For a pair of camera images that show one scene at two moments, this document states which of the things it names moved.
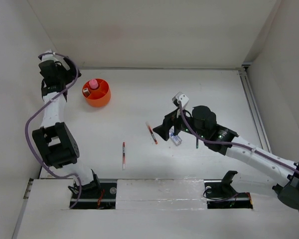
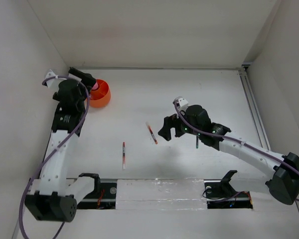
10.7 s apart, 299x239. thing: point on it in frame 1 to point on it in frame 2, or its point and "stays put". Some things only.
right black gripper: x=169 y=120 stays put
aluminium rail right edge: x=254 y=108 stays put
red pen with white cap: x=154 y=138 stays put
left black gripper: x=70 y=72 to x=86 y=77
